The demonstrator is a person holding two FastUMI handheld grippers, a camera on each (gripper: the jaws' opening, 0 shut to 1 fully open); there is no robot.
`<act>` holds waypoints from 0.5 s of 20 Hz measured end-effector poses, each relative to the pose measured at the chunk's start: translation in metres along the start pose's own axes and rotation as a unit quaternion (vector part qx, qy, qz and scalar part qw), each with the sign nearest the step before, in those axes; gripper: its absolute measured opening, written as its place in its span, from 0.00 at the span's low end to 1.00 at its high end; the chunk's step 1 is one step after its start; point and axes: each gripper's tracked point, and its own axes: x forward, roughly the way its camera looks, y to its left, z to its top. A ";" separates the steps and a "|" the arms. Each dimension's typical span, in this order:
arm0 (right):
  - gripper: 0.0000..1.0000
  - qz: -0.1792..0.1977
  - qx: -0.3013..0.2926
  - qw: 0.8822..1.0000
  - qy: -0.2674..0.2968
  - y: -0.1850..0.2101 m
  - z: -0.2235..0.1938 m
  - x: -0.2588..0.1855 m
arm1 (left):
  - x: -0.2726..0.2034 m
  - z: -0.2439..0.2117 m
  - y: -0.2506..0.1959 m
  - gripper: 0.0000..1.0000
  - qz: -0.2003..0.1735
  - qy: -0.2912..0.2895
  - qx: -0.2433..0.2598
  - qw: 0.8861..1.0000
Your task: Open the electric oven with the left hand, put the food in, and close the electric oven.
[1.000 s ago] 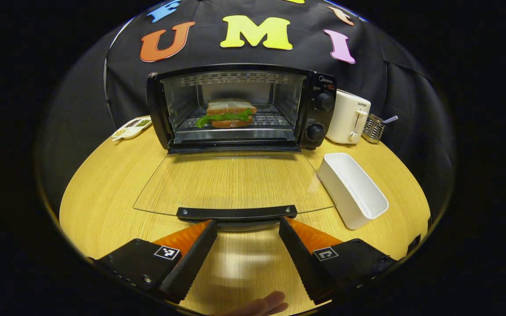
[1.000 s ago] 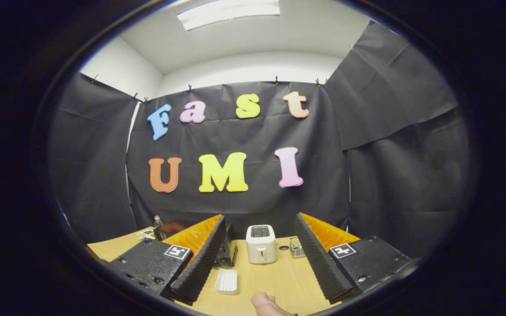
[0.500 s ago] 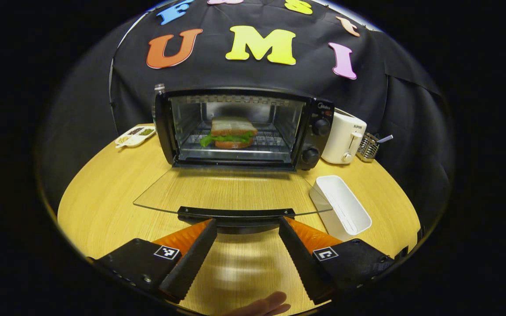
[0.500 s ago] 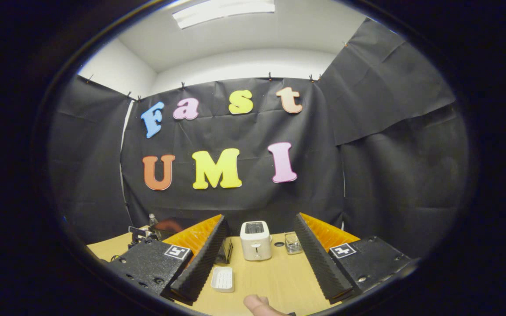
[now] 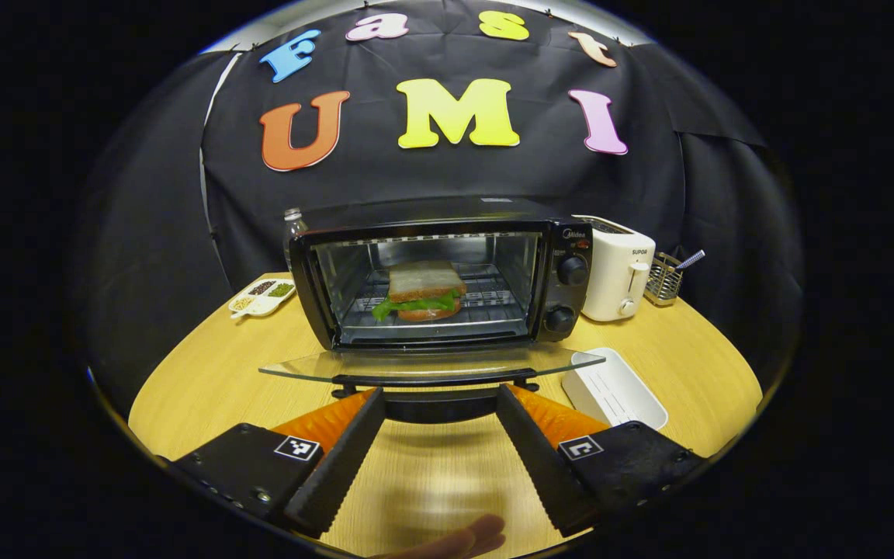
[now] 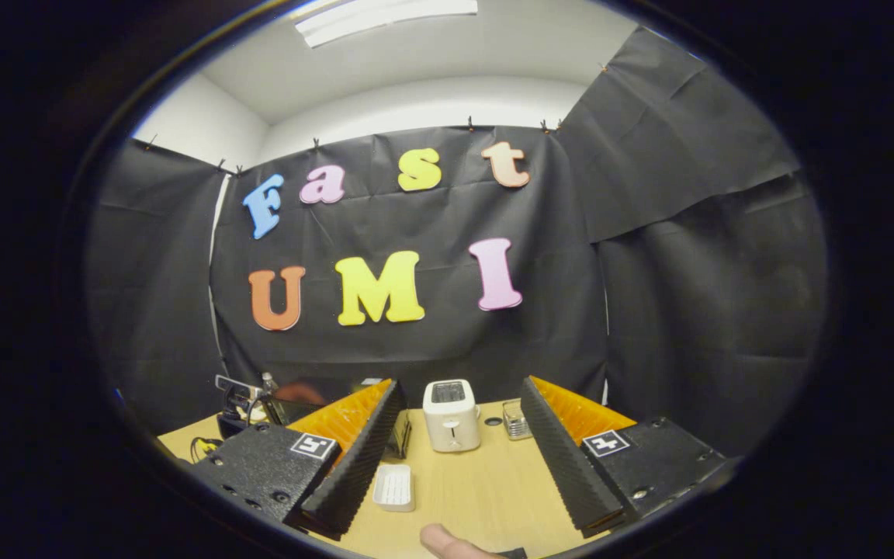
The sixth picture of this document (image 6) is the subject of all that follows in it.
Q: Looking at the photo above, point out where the white plastic tray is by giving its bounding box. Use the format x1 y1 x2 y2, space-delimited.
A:
372 464 417 513

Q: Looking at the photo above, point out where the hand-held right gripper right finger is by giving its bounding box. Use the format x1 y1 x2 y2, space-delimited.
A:
519 377 736 539

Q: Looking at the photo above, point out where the metal mesh basket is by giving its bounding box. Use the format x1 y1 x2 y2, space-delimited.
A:
503 400 533 441

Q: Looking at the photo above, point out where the ceiling light panel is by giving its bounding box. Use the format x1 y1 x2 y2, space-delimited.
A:
294 0 479 49

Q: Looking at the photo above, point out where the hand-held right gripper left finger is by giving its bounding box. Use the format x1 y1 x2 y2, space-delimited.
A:
187 379 407 542

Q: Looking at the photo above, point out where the white toaster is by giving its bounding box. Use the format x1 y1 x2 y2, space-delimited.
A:
422 379 483 453

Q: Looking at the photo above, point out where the black backdrop cloth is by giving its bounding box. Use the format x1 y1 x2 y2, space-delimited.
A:
86 27 828 459

